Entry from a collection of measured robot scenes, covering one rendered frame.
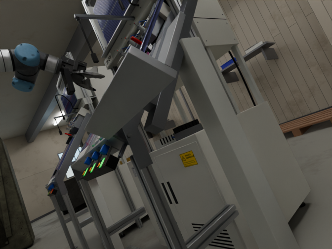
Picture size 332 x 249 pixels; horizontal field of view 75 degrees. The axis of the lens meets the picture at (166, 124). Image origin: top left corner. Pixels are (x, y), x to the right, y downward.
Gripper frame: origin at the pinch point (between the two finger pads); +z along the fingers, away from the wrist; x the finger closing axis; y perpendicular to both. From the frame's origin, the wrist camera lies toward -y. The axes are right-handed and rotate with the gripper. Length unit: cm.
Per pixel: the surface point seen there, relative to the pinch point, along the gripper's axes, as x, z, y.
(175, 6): -35, 19, 33
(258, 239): -59, 30, -62
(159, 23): -27.9, 15.6, 25.6
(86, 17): -9.4, -14.3, 27.9
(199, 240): -36, 32, -64
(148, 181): -36, 12, -48
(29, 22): 236, -78, 213
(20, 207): 354, -17, -54
